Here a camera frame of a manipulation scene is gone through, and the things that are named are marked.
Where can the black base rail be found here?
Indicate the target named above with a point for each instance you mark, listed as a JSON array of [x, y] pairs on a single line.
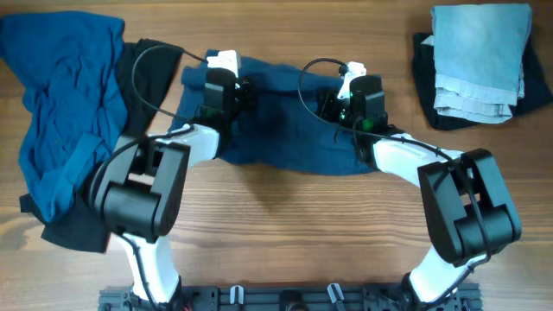
[[379, 296]]

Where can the black garment under jeans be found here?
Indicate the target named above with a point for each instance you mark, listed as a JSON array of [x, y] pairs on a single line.
[[536, 91]]

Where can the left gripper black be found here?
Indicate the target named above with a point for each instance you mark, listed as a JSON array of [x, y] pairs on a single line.
[[245, 92]]

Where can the black garment left pile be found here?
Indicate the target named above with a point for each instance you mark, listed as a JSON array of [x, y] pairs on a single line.
[[145, 71]]

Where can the folded light blue jeans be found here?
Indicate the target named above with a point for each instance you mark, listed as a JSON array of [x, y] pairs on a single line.
[[478, 52]]

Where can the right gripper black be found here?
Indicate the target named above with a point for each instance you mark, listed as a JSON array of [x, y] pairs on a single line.
[[327, 104]]

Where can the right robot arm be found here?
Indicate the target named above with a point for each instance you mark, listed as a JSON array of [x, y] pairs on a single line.
[[469, 212]]

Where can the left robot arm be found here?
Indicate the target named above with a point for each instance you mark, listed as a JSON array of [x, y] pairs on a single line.
[[137, 192]]

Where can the navy blue shorts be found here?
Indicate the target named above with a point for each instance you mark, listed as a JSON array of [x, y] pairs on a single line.
[[281, 133]]

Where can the bright blue garment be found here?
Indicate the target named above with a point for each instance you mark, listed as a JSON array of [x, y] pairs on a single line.
[[66, 62]]

